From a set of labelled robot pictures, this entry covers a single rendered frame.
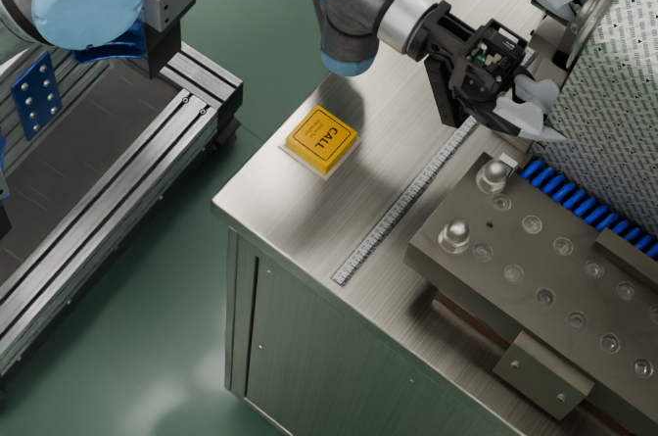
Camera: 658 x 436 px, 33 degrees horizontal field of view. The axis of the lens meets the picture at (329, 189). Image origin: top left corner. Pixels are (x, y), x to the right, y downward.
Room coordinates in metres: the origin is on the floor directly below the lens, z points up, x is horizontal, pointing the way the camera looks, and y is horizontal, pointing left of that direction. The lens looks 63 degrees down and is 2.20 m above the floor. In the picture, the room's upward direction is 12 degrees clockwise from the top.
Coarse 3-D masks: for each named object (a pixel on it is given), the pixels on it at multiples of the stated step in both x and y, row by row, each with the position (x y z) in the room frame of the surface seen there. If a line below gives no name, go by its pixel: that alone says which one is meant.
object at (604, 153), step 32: (576, 96) 0.70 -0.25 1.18; (576, 128) 0.69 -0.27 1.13; (608, 128) 0.67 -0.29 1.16; (640, 128) 0.66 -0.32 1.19; (544, 160) 0.69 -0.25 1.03; (576, 160) 0.68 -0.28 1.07; (608, 160) 0.66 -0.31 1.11; (640, 160) 0.65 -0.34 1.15; (608, 192) 0.65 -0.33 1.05; (640, 192) 0.64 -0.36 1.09; (640, 224) 0.63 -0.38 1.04
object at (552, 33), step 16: (544, 16) 0.84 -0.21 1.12; (544, 32) 0.80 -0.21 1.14; (560, 32) 0.81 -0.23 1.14; (544, 48) 0.79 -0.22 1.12; (560, 48) 0.78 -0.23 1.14; (544, 64) 0.80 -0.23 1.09; (560, 64) 0.78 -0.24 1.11; (560, 80) 0.78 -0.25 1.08; (512, 144) 0.78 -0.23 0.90; (528, 144) 0.78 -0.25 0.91
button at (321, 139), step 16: (320, 112) 0.76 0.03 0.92; (304, 128) 0.73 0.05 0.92; (320, 128) 0.73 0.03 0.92; (336, 128) 0.74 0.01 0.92; (288, 144) 0.71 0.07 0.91; (304, 144) 0.71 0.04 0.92; (320, 144) 0.71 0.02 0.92; (336, 144) 0.72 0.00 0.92; (320, 160) 0.69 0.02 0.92; (336, 160) 0.70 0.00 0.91
